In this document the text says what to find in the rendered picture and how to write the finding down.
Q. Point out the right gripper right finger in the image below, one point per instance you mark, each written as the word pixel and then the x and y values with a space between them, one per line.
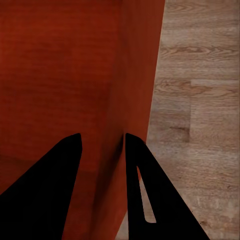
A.
pixel 174 220

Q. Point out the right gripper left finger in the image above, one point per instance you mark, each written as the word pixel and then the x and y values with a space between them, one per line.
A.
pixel 35 207

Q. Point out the storage box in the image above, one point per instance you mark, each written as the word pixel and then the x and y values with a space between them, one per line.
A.
pixel 78 66

